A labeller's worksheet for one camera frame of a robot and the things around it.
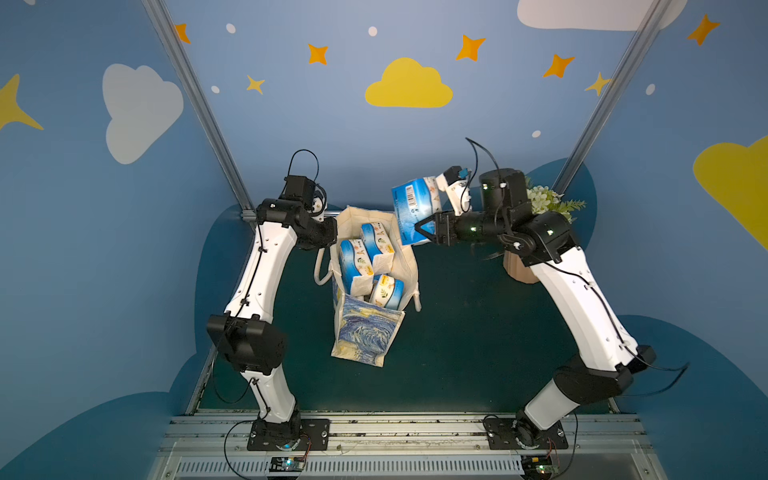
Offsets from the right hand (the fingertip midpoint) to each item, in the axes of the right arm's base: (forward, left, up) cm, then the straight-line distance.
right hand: (428, 222), depth 64 cm
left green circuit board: (-43, +31, -41) cm, 67 cm away
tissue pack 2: (+1, +18, -16) cm, 24 cm away
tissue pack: (+7, +12, -17) cm, 22 cm away
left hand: (+7, +22, -13) cm, 27 cm away
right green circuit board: (-39, -30, -43) cm, 65 cm away
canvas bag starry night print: (-15, +14, -25) cm, 32 cm away
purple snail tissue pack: (-6, +9, -19) cm, 22 cm away
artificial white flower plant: (+23, -35, -11) cm, 43 cm away
